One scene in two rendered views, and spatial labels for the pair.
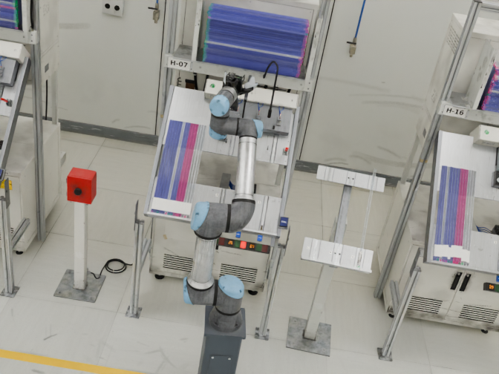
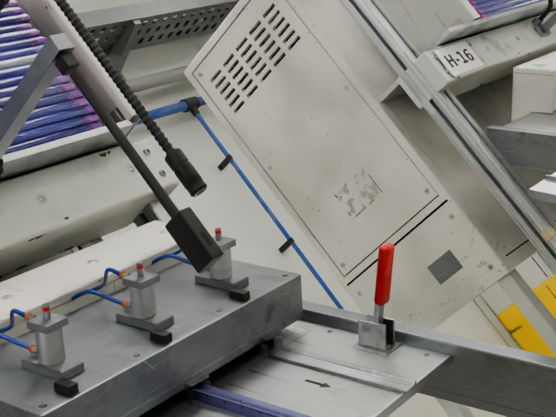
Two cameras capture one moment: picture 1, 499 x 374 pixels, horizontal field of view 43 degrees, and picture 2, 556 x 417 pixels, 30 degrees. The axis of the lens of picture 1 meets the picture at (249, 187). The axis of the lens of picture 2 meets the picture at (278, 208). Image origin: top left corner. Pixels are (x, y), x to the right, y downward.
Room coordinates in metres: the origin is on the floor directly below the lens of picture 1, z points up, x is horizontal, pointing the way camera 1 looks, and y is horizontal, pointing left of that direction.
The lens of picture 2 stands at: (2.27, 0.63, 1.00)
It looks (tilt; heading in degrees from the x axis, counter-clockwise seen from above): 10 degrees up; 310
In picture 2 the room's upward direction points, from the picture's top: 37 degrees counter-clockwise
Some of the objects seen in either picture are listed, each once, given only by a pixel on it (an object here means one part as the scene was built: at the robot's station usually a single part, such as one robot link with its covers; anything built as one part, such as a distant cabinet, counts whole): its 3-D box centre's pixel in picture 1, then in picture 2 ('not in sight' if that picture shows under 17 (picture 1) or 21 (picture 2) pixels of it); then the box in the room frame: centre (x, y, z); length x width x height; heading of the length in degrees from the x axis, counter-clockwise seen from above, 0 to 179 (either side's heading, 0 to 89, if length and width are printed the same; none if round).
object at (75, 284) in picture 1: (80, 233); not in sight; (2.75, 0.88, 0.39); 0.24 x 0.24 x 0.78; 1
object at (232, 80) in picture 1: (232, 87); not in sight; (2.50, 0.14, 1.51); 0.12 x 0.08 x 0.09; 170
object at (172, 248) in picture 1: (217, 219); not in sight; (3.22, 0.16, 0.31); 0.70 x 0.65 x 0.62; 91
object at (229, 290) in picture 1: (228, 292); not in sight; (2.10, 0.01, 0.72); 0.13 x 0.12 x 0.14; 98
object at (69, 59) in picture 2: not in sight; (67, 64); (2.79, 0.09, 1.33); 0.01 x 0.01 x 0.01; 1
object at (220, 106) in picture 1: (221, 103); not in sight; (2.34, 0.17, 1.50); 0.11 x 0.08 x 0.09; 170
